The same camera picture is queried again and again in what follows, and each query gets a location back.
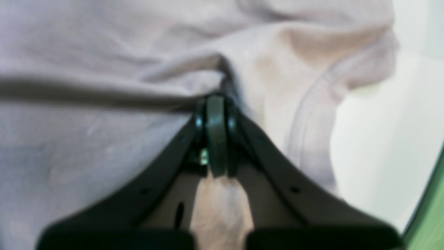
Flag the mauve t-shirt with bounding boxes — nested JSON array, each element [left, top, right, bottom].
[[1, 0, 398, 250]]

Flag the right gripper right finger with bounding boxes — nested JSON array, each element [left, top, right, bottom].
[[216, 95, 403, 250]]

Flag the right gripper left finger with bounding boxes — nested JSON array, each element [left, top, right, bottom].
[[37, 95, 217, 250]]

